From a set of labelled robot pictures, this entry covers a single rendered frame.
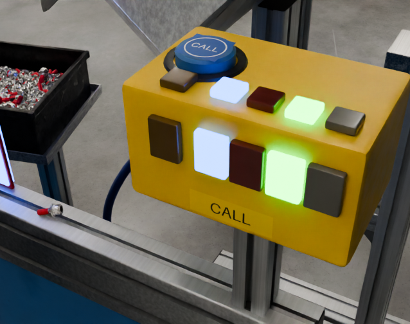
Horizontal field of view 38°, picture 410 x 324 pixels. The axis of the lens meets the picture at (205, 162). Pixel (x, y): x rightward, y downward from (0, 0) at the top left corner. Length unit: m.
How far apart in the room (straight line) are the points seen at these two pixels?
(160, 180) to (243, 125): 0.09
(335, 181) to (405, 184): 0.63
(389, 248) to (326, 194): 0.71
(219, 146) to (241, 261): 0.14
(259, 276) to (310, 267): 1.26
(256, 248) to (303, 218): 0.10
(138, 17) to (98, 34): 2.27
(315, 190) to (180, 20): 0.43
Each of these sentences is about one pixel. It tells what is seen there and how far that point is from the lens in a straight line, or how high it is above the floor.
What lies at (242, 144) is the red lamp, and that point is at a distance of 0.35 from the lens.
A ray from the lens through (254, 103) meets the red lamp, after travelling 0.35.
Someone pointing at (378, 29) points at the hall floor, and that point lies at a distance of 3.09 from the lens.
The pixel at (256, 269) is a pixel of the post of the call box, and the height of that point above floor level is 0.91.
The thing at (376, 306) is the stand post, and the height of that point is 0.39.
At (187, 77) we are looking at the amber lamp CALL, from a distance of 0.37.
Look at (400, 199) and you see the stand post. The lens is 0.98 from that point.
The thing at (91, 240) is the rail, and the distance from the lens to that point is 0.58.
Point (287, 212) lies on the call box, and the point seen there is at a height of 1.01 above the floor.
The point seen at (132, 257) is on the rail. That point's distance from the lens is 0.56.
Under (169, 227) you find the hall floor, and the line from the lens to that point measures 1.84.
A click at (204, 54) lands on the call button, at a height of 1.08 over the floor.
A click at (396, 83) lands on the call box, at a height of 1.07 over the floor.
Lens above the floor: 1.26
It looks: 37 degrees down
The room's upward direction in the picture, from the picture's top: 1 degrees counter-clockwise
